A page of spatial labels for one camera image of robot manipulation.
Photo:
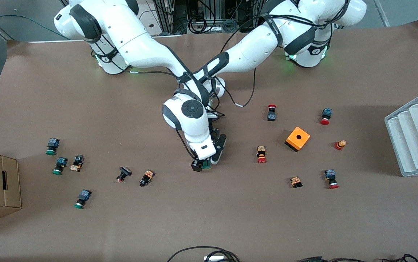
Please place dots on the green load switch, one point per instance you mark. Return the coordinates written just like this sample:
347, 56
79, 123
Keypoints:
207, 166

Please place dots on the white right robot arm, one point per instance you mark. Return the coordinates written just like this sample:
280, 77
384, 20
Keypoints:
190, 120

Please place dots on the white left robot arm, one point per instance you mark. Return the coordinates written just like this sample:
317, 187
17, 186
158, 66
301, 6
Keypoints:
260, 47

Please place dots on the black push button orange block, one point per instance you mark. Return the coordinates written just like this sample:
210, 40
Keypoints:
147, 177
77, 162

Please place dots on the red mushroom button orange block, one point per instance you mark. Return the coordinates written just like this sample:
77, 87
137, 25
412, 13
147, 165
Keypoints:
261, 153

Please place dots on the red push button black block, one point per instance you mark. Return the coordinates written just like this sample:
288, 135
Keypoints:
271, 115

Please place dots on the black square push button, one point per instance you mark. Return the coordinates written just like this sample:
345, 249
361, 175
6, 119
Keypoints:
124, 171

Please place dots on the small orange contact block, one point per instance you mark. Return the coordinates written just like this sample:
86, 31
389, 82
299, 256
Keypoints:
296, 182

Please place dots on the red mushroom button blue block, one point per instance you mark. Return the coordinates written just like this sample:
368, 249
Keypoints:
326, 114
330, 176

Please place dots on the green push button blue block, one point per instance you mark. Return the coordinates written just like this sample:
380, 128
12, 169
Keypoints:
52, 145
60, 164
83, 197

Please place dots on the red yellow button head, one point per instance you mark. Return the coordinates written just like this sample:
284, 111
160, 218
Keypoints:
339, 145

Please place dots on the white ridged tray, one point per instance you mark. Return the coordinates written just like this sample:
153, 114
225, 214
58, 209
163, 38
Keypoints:
413, 138

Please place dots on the orange button enclosure box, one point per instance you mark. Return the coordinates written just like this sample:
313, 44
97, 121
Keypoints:
298, 139

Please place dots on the aluminium profile frame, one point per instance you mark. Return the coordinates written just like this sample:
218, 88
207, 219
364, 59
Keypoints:
165, 14

